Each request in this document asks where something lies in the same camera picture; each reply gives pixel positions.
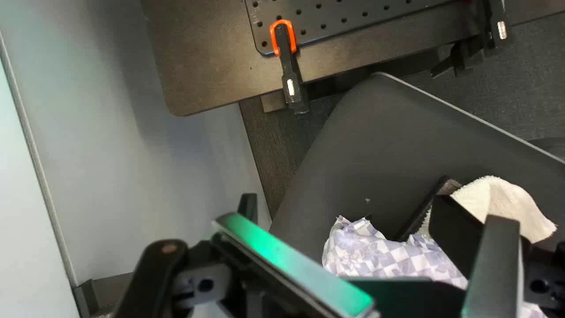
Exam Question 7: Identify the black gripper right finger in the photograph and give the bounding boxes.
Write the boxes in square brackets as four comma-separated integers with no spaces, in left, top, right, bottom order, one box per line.
[460,214,524,318]

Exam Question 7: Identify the orange and black clamp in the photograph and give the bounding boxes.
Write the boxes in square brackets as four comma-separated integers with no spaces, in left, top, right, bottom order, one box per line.
[268,18,312,117]

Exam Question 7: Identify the black perforated pegboard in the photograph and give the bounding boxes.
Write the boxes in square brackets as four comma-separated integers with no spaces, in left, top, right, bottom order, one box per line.
[243,0,473,59]

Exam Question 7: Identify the black mesh office chair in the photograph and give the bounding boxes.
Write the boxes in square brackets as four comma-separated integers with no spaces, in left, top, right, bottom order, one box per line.
[270,71,565,287]

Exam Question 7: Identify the large whiteboard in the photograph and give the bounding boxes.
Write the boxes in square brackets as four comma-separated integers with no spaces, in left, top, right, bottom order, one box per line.
[0,34,81,318]

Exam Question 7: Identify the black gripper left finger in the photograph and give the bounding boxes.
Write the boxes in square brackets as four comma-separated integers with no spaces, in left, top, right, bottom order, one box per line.
[210,212,379,318]

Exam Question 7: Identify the white towel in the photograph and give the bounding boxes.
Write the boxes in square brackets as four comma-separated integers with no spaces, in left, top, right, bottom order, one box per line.
[448,174,557,246]

